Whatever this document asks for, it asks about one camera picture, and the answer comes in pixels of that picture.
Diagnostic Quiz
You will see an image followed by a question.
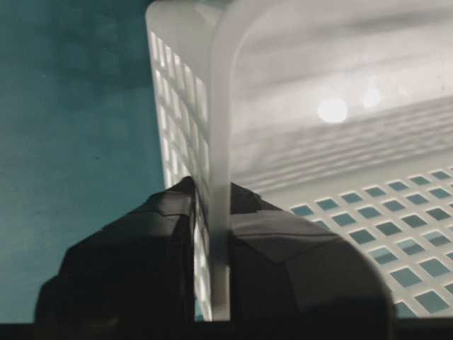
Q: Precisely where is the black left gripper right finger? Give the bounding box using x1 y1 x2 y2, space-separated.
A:
229 183 395 320

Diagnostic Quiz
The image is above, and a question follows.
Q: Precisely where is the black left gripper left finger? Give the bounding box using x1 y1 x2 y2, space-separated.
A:
35 177 196 324

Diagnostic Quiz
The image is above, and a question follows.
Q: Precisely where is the white perforated plastic basket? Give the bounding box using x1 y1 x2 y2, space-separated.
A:
145 1 452 321

